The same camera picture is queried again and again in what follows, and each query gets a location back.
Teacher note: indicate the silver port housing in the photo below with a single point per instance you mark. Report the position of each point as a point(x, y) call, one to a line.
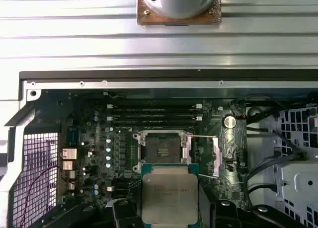
point(69, 154)
point(68, 165)

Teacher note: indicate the silver green CPU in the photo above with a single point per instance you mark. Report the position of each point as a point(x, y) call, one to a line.
point(170, 198)

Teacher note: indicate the green motherboard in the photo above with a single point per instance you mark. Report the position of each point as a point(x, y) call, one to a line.
point(208, 113)

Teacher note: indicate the RAM slot with black clips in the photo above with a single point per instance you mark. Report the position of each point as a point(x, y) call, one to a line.
point(154, 125)
point(154, 111)

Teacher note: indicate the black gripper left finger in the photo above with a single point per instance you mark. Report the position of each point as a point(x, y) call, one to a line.
point(124, 213)

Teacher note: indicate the black silver PC case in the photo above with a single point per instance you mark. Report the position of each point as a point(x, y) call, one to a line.
point(159, 75)

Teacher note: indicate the black CPU socket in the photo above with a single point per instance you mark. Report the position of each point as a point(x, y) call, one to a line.
point(161, 151)

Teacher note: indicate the RAM slot with white clips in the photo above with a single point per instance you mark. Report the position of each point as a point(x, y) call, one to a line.
point(154, 118)
point(154, 105)

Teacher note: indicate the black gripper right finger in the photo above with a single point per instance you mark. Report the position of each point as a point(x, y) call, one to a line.
point(224, 215)

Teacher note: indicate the round coin battery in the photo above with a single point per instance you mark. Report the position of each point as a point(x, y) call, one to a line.
point(228, 121)

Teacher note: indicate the silver perforated drive cage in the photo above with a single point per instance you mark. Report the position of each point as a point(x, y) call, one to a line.
point(298, 178)

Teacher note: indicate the square brown base plate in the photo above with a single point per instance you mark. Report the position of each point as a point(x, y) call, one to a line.
point(141, 18)

